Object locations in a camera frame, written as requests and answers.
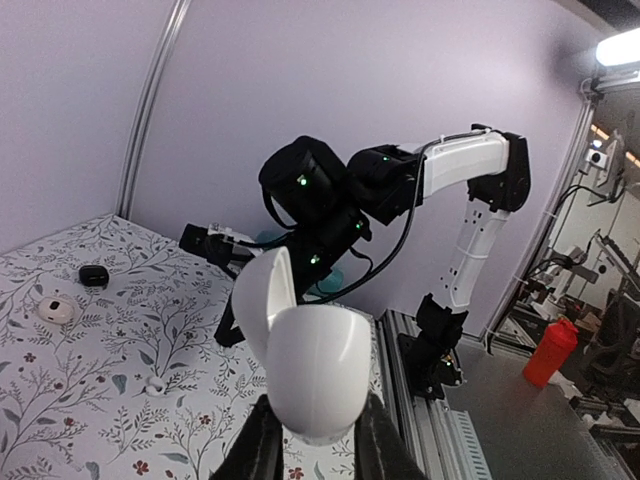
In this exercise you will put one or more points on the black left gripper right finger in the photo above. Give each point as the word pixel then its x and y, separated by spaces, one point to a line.
pixel 380 452

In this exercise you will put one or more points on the right aluminium frame post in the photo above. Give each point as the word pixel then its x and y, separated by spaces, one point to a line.
pixel 146 104

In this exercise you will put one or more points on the teal cup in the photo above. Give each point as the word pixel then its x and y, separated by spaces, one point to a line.
pixel 330 280

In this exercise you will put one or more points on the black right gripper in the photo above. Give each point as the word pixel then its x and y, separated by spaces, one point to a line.
pixel 246 246

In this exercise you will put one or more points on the black closed earbud case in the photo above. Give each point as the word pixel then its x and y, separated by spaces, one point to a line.
pixel 93 276

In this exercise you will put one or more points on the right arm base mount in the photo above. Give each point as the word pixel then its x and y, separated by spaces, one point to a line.
pixel 426 378

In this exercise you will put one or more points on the white earbud silicone tip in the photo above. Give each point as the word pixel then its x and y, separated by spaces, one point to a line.
pixel 155 386

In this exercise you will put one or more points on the aluminium front rail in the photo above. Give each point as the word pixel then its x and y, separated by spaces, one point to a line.
pixel 442 441

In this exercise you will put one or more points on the ceiling light tube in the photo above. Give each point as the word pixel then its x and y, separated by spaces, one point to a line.
pixel 620 49

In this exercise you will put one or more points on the white oval earbud case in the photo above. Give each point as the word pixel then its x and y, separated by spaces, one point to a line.
pixel 316 357

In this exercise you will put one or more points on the orange bottle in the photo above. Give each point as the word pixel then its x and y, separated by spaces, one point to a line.
pixel 560 339

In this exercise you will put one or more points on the cream earbud charging case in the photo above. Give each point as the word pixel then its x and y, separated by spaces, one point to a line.
pixel 56 310

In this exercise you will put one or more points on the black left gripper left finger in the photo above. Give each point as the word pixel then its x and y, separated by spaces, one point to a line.
pixel 257 453

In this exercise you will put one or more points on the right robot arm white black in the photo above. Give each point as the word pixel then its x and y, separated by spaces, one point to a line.
pixel 332 203

